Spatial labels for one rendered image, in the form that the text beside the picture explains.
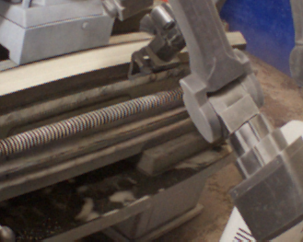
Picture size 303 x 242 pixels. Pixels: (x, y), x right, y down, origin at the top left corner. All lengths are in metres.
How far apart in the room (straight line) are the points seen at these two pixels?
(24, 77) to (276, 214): 0.73
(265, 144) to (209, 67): 0.13
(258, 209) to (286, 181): 0.07
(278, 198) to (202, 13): 0.26
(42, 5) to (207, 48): 0.68
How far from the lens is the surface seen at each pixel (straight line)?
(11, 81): 1.12
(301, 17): 1.07
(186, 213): 2.18
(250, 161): 0.65
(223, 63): 0.64
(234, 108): 0.66
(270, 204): 0.65
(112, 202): 1.52
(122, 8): 0.86
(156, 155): 1.67
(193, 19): 0.60
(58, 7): 1.26
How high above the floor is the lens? 1.32
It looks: 26 degrees down
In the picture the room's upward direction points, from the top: 14 degrees clockwise
